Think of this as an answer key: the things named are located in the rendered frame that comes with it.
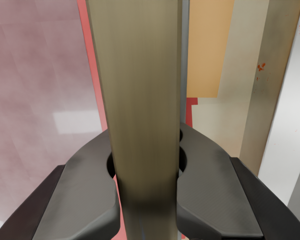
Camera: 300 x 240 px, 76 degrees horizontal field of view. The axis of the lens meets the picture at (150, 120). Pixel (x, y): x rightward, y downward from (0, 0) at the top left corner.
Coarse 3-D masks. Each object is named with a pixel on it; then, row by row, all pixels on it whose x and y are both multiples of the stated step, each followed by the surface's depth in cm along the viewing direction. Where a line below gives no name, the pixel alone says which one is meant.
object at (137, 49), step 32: (96, 0) 6; (128, 0) 5; (160, 0) 5; (96, 32) 6; (128, 32) 6; (160, 32) 6; (128, 64) 6; (160, 64) 6; (128, 96) 7; (160, 96) 7; (128, 128) 7; (160, 128) 7; (128, 160) 8; (160, 160) 8; (128, 192) 9; (160, 192) 9; (128, 224) 10; (160, 224) 10
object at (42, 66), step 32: (0, 0) 14; (32, 0) 14; (64, 0) 14; (0, 32) 15; (32, 32) 15; (64, 32) 15; (0, 64) 16; (32, 64) 16; (64, 64) 16; (96, 64) 16; (0, 96) 17; (32, 96) 17; (64, 96) 17; (96, 96) 17
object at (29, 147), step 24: (0, 120) 18; (24, 120) 18; (48, 120) 18; (72, 120) 18; (96, 120) 18; (0, 144) 19; (24, 144) 19; (48, 144) 19; (72, 144) 19; (0, 168) 21; (24, 168) 21; (48, 168) 21; (0, 192) 22; (24, 192) 22; (0, 216) 24; (120, 216) 25
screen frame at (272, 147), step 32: (288, 0) 12; (288, 32) 12; (288, 64) 13; (256, 96) 17; (288, 96) 14; (256, 128) 17; (288, 128) 15; (256, 160) 17; (288, 160) 16; (288, 192) 18
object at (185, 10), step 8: (184, 0) 11; (184, 8) 11; (184, 16) 11; (184, 24) 12; (184, 32) 12; (184, 40) 12; (184, 48) 12; (184, 56) 12; (184, 64) 13; (184, 72) 13; (184, 80) 13; (184, 88) 13; (184, 96) 14; (184, 104) 14; (184, 112) 14; (184, 120) 14
